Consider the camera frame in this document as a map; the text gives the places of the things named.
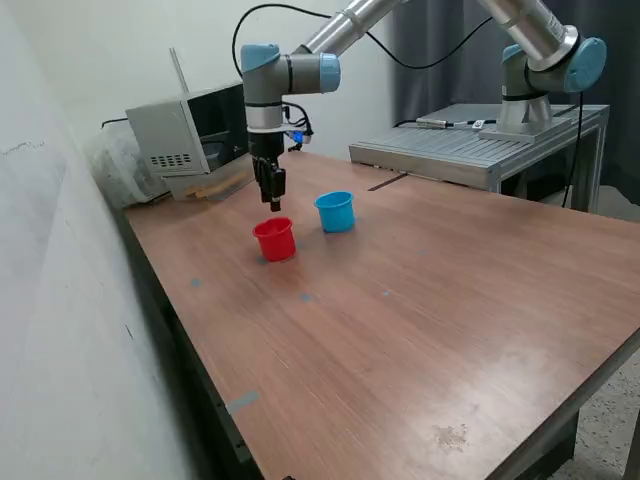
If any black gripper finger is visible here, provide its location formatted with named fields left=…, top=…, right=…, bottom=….
left=252, top=158, right=274, bottom=202
left=269, top=169, right=288, bottom=212

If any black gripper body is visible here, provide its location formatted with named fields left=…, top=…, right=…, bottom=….
left=247, top=128, right=285, bottom=162

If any aluminium robot base table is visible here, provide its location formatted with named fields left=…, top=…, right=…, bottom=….
left=348, top=103, right=611, bottom=214

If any wooden stick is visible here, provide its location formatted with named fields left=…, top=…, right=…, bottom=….
left=183, top=172, right=249, bottom=201

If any red plastic cup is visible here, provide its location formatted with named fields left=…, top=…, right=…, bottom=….
left=252, top=216, right=296, bottom=263

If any blue plastic cup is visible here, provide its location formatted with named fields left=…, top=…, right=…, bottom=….
left=314, top=190, right=357, bottom=234

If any silver microwave oven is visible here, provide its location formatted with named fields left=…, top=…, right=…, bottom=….
left=124, top=79, right=278, bottom=177

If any thin white rod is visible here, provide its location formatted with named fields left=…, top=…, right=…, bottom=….
left=168, top=47, right=190, bottom=96

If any clear plastic bag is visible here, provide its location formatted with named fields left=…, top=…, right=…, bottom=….
left=84, top=122, right=174, bottom=209

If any dark grey curtain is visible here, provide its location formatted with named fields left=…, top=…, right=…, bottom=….
left=389, top=0, right=640, bottom=206

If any grey tape strip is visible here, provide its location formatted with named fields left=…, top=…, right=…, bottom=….
left=225, top=390, right=261, bottom=416

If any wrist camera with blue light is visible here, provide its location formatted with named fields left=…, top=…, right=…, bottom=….
left=282, top=102, right=316, bottom=151

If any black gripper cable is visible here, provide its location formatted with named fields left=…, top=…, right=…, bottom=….
left=231, top=3, right=495, bottom=77

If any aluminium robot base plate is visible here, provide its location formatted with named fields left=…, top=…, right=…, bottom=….
left=478, top=115, right=574, bottom=144

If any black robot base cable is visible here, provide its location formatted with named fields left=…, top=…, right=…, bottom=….
left=559, top=89, right=585, bottom=209

